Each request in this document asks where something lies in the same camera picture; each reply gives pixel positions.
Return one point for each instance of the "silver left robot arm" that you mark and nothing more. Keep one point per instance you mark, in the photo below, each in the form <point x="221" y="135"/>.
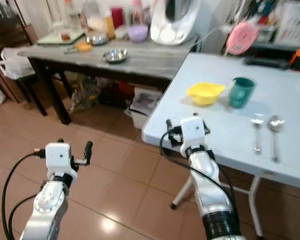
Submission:
<point x="48" y="205"/>

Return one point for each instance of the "deep metal bowl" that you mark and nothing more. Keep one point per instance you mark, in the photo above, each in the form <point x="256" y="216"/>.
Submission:
<point x="96" y="39"/>

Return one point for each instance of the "crumpled clear plastic bag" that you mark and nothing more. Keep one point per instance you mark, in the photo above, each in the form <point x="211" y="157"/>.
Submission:
<point x="84" y="94"/>

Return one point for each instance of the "white plastic bag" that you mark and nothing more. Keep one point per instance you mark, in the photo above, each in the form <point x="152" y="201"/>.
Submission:
<point x="14" y="65"/>

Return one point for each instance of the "dark wooden chair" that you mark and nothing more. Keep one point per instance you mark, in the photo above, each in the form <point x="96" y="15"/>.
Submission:
<point x="4" y="32"/>

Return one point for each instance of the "green plastic cup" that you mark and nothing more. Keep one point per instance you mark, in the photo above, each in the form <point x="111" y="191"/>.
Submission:
<point x="241" y="94"/>

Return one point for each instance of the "pale green tray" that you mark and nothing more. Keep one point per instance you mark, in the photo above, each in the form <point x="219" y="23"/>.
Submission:
<point x="52" y="39"/>

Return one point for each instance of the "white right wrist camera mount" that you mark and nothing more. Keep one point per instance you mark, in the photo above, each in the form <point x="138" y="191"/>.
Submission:
<point x="193" y="131"/>

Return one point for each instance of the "red cup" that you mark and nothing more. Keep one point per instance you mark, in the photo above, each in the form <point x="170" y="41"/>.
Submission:
<point x="117" y="17"/>

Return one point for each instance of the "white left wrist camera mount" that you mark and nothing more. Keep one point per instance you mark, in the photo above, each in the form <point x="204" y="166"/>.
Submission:
<point x="57" y="156"/>

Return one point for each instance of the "yellow bottle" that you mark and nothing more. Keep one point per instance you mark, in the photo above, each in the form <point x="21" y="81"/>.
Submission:
<point x="109" y="26"/>

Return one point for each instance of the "grey wooden table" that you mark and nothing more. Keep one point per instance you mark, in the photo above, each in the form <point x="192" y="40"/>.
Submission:
<point x="150" y="65"/>

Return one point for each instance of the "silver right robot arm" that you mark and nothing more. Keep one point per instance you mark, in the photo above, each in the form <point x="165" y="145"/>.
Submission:
<point x="212" y="192"/>

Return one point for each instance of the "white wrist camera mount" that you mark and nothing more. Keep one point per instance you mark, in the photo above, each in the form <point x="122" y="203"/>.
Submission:
<point x="193" y="131"/>
<point x="57" y="156"/>

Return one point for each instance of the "shallow metal bowl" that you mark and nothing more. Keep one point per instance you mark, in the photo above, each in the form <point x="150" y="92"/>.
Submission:
<point x="115" y="55"/>

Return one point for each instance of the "pink round gadget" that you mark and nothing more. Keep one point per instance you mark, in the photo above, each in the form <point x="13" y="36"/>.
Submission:
<point x="242" y="38"/>

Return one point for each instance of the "pink bottle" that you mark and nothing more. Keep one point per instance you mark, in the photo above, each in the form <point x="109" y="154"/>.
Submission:
<point x="137" y="12"/>

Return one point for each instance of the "white kitchen appliance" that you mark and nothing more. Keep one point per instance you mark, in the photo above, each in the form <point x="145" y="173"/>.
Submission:
<point x="175" y="25"/>

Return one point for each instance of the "white storage box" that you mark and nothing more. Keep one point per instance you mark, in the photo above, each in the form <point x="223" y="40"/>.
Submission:
<point x="145" y="107"/>

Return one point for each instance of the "white folding table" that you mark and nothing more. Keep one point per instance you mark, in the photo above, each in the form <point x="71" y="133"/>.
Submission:
<point x="285" y="90"/>

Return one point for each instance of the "flat black device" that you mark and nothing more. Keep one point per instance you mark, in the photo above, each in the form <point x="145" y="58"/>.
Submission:
<point x="266" y="62"/>

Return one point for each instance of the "small orange ladle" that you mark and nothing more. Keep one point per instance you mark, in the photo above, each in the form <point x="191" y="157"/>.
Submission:
<point x="84" y="47"/>

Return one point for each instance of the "white slatted basket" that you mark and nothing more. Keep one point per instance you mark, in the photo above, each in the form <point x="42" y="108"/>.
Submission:
<point x="292" y="22"/>

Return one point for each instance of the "metal fork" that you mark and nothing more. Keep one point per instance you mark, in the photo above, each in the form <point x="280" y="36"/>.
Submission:
<point x="257" y="131"/>

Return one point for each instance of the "metal spoon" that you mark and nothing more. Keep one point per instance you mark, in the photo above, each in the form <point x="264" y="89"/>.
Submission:
<point x="275" y="124"/>

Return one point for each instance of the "yellow plastic bowl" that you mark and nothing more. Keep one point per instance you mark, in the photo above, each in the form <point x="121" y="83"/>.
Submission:
<point x="205" y="93"/>

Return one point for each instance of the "purple bowl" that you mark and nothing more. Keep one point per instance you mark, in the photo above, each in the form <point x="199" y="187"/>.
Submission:
<point x="138" y="34"/>

